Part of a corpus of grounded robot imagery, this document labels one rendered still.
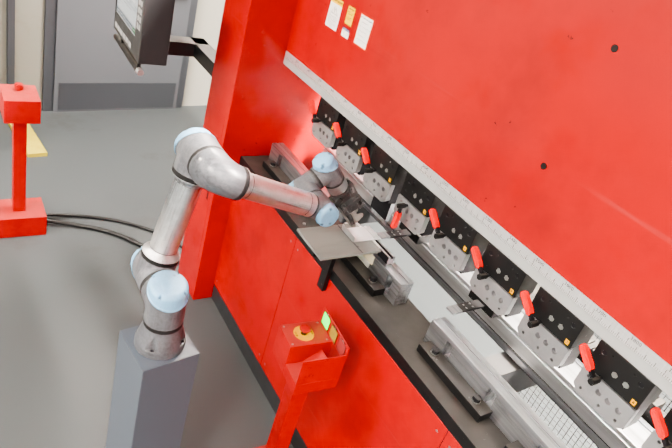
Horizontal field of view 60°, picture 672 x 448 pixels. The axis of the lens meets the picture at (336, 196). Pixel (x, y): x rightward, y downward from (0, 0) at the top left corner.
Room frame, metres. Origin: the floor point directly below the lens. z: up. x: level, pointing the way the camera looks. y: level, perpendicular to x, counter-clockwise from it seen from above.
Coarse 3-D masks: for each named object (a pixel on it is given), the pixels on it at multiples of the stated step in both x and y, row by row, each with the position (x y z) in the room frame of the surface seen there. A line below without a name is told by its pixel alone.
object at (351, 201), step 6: (348, 180) 1.81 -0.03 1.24; (348, 186) 1.78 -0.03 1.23; (354, 186) 1.80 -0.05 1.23; (348, 192) 1.80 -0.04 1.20; (354, 192) 1.81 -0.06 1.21; (336, 198) 1.76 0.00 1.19; (342, 198) 1.78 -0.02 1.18; (348, 198) 1.80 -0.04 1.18; (354, 198) 1.80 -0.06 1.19; (360, 198) 1.81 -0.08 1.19; (342, 204) 1.79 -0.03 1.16; (348, 204) 1.78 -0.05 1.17; (354, 204) 1.79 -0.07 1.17; (360, 204) 1.82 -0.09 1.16; (342, 210) 1.77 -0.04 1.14; (348, 210) 1.78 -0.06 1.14
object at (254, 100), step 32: (256, 0) 2.42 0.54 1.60; (288, 0) 2.51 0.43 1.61; (224, 32) 2.55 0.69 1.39; (256, 32) 2.44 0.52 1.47; (288, 32) 2.53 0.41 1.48; (224, 64) 2.51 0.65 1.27; (256, 64) 2.46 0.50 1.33; (224, 96) 2.46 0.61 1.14; (256, 96) 2.48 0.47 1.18; (288, 96) 2.58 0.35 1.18; (320, 96) 2.69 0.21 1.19; (224, 128) 2.42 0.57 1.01; (256, 128) 2.50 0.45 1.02; (288, 128) 2.61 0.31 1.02; (192, 224) 2.53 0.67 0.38; (224, 224) 2.46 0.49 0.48; (192, 256) 2.48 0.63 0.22; (192, 288) 2.43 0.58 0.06
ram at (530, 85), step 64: (320, 0) 2.40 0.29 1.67; (384, 0) 2.10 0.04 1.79; (448, 0) 1.88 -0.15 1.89; (512, 0) 1.70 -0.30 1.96; (576, 0) 1.55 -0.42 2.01; (640, 0) 1.43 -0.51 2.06; (320, 64) 2.32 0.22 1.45; (384, 64) 2.03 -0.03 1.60; (448, 64) 1.80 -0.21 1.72; (512, 64) 1.63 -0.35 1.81; (576, 64) 1.49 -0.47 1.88; (640, 64) 1.38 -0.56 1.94; (384, 128) 1.94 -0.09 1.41; (448, 128) 1.73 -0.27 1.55; (512, 128) 1.57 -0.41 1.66; (576, 128) 1.43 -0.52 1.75; (640, 128) 1.32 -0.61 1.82; (512, 192) 1.50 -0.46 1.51; (576, 192) 1.37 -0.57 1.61; (640, 192) 1.27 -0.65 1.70; (512, 256) 1.43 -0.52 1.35; (576, 256) 1.31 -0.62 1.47; (640, 256) 1.21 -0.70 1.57; (640, 320) 1.15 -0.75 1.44
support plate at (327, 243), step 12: (300, 228) 1.81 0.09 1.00; (312, 228) 1.83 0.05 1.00; (324, 228) 1.86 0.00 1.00; (336, 228) 1.88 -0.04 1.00; (312, 240) 1.76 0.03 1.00; (324, 240) 1.78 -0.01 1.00; (336, 240) 1.80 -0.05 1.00; (348, 240) 1.83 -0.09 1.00; (324, 252) 1.70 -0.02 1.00; (336, 252) 1.73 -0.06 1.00; (348, 252) 1.75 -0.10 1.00; (360, 252) 1.77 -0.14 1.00; (372, 252) 1.80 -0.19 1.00
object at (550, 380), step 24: (360, 192) 2.35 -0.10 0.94; (408, 240) 2.07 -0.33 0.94; (432, 264) 1.95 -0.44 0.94; (456, 288) 1.84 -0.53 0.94; (480, 312) 1.73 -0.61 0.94; (504, 336) 1.64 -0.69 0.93; (528, 360) 1.55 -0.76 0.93; (576, 360) 1.56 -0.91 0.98; (552, 384) 1.47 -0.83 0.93; (576, 408) 1.40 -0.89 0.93; (600, 432) 1.33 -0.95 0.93; (624, 432) 1.30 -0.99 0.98; (648, 432) 1.33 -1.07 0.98
